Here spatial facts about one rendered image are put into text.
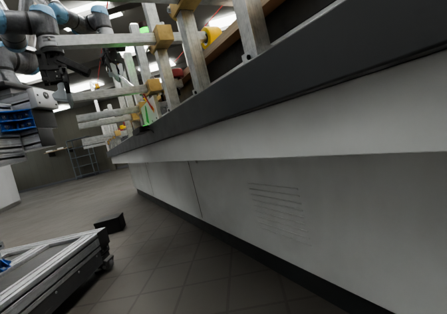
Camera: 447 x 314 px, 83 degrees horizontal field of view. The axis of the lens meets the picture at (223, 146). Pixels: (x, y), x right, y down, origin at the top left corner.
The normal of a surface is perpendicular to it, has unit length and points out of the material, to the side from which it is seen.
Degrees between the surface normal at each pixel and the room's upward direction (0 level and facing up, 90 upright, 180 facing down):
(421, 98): 90
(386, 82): 90
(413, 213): 90
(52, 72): 90
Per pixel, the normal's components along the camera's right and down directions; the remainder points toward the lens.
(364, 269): -0.85, 0.24
